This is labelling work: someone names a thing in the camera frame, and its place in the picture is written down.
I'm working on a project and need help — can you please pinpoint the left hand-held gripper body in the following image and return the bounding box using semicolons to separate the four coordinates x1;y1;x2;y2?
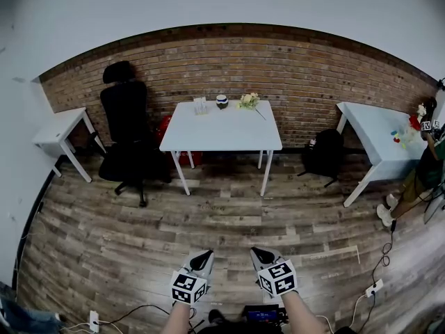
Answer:
170;261;211;306

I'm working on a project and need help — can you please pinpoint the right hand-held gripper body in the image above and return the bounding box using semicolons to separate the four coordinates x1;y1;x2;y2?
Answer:
256;254;299;299

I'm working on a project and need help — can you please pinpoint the clear test tube rack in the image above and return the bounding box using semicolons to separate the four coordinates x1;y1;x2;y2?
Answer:
193;97;209;116

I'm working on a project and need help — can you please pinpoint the person's right forearm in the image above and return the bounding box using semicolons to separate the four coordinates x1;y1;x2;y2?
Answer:
280;290;334;334

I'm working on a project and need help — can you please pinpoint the person's left forearm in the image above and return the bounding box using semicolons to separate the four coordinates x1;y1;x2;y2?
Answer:
160;301;191;334

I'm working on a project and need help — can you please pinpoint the black device with blue screen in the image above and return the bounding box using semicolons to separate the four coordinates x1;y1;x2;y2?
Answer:
242;304;288;326

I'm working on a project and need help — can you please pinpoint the person's left black shoe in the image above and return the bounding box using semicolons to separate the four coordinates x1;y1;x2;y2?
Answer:
207;309;227;325

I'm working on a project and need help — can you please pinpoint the black backpack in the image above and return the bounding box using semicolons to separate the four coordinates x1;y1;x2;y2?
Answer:
297;127;346;189

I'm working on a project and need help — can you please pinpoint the red box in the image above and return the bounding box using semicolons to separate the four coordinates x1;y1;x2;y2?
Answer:
155;115;204;169

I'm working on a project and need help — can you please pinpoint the black office chair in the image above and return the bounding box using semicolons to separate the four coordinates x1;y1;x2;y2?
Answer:
98;60;172;208

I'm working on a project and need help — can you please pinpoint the yellow artificial flower bouquet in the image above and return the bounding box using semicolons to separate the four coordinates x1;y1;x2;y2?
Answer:
236;92;268;121

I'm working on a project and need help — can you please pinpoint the pale blue-topped white table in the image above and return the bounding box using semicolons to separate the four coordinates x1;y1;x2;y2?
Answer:
335;101;430;208

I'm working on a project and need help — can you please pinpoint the small white side table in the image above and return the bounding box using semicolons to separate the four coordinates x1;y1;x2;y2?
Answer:
31;106;107;184

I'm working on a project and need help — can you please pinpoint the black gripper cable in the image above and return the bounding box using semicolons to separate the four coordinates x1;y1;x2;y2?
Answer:
187;307;207;334

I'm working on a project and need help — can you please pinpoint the white floor cable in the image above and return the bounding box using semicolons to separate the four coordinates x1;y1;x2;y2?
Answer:
348;292;369;331

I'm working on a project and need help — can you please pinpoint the long black floor cable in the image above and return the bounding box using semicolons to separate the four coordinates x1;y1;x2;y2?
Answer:
371;219;398;292

